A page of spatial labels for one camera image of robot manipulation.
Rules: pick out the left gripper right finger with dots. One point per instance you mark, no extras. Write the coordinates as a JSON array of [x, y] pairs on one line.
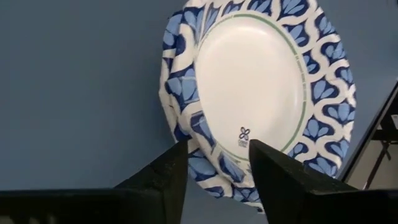
[[311, 202]]

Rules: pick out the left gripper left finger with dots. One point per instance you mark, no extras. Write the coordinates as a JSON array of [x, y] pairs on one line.
[[124, 205]]

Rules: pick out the blue floral paper bowl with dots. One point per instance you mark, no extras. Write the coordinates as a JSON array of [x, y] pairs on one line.
[[199, 169], [248, 77]]

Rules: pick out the black table frame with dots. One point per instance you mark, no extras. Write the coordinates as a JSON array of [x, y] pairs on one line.
[[367, 138]]

